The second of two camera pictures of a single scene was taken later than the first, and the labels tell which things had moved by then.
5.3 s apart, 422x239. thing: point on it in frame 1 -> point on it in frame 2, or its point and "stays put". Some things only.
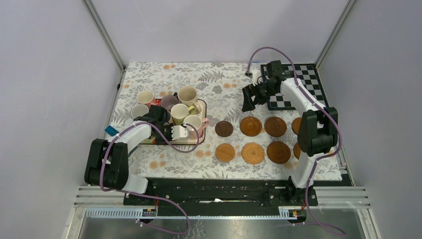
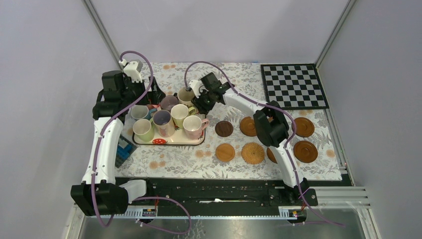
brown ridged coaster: (250, 126) stays put
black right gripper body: (262, 92) -> (205, 102)
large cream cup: (188, 95) stays put
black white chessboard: (308, 75) stays put
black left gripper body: (166, 132) -> (151, 97)
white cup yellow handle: (179, 112) stays put
